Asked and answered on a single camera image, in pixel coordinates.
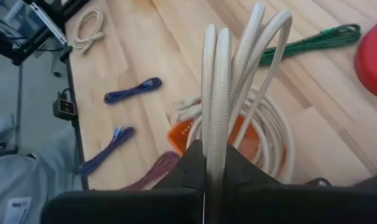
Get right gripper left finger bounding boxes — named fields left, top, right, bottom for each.
left=40, top=139, right=205, bottom=224

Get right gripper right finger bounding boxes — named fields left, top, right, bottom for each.
left=221, top=144, right=377, bottom=224

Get maroon braided USB cable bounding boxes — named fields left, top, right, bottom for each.
left=119, top=151, right=180, bottom=191

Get white braided USB cable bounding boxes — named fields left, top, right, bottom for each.
left=200, top=1, right=294, bottom=224
left=166, top=88, right=297, bottom=184
left=72, top=7, right=105, bottom=54

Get blue braided USB cable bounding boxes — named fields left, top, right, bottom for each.
left=103, top=77, right=163, bottom=105
left=78, top=125, right=136, bottom=175

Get green braided USB cable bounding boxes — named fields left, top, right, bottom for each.
left=258, top=23, right=362, bottom=68

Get orange plastic basket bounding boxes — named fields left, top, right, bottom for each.
left=166, top=113, right=289, bottom=175

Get person's grey trouser legs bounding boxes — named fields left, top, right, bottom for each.
left=0, top=114, right=83, bottom=224

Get white paper sheet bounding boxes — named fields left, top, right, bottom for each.
left=3, top=196, right=32, bottom=224

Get black table edge rail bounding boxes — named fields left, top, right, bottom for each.
left=63, top=46, right=90, bottom=191

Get small black camera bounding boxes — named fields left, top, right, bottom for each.
left=52, top=90, right=77, bottom=121

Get black rig frame post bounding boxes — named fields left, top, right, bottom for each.
left=0, top=0, right=93, bottom=66

